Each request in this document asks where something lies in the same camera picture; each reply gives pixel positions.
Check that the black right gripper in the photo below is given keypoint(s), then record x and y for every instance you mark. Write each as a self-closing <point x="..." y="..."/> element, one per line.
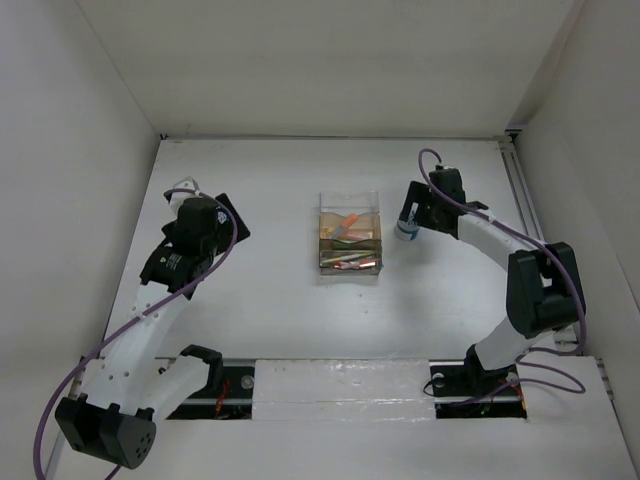
<point x="420" y="194"/>

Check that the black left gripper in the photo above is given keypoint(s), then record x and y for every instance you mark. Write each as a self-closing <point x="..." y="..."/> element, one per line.
<point x="225" y="231"/>

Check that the orange capped clear marker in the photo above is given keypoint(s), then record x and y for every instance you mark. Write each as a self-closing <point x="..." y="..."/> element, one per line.
<point x="345" y="224"/>

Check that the yellow pen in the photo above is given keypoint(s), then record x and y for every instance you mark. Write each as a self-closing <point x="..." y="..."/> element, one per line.
<point x="344" y="258"/>

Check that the orange pen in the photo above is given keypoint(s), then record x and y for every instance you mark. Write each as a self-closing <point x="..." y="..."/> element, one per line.
<point x="364" y="260"/>

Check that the green highlighter marker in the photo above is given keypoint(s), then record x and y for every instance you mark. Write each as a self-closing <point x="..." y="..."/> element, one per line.
<point x="347" y="245"/>

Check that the orange yellow highlighter marker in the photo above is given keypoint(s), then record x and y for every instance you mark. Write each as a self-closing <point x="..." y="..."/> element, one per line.
<point x="358" y="235"/>

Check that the red pen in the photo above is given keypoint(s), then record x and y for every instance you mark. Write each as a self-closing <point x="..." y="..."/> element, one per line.
<point x="354" y="266"/>

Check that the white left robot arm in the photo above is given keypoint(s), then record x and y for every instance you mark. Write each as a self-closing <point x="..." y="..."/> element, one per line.
<point x="116" y="416"/>

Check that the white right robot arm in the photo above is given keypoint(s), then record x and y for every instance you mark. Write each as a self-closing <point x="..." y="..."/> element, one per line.
<point x="543" y="289"/>

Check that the three-tier acrylic organizer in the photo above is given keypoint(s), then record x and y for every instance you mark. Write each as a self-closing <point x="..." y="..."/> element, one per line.
<point x="333" y="208"/>

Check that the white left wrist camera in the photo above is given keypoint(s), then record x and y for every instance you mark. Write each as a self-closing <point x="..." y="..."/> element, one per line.
<point x="182" y="190"/>

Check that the aluminium frame rail right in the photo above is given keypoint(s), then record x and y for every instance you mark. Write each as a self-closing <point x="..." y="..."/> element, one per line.
<point x="519" y="187"/>

